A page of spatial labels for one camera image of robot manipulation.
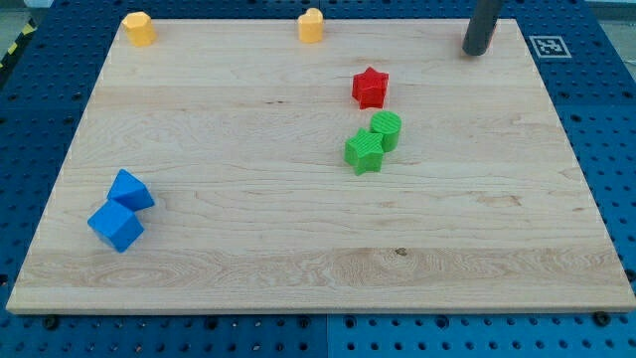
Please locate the white fiducial marker tag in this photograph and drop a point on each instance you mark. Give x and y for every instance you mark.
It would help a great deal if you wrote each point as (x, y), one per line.
(550, 47)

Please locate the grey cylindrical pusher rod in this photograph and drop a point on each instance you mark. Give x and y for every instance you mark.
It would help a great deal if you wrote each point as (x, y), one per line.
(481, 27)

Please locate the yellow heart block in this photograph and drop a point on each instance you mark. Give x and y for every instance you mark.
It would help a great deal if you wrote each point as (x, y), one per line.
(310, 26)

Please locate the blue cube block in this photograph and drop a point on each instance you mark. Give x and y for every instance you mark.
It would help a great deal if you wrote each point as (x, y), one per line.
(116, 225)

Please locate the blue triangular prism block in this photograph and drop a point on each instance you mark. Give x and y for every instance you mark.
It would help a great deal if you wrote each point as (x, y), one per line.
(130, 192)

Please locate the light wooden board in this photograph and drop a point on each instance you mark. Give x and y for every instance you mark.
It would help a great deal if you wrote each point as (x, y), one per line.
(238, 131)

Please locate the black board stop screw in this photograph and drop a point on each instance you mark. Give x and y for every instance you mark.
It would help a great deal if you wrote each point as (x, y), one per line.
(50, 322)
(601, 318)

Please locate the green star block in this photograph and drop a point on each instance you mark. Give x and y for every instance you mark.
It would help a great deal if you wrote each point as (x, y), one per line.
(364, 151)

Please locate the black board stop screw left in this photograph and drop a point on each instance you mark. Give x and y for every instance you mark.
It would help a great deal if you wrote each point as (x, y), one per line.
(50, 322)

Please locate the black board stop screw right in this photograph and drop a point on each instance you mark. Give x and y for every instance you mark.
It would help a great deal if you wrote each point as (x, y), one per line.
(601, 318)

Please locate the green cylinder block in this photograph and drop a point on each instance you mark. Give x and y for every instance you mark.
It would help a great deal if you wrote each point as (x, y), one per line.
(388, 124)

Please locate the yellow hexagon block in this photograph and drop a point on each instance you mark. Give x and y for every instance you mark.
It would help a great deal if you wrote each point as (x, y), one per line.
(139, 29)

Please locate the red star block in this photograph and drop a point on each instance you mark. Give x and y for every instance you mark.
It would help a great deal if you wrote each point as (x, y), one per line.
(369, 88)

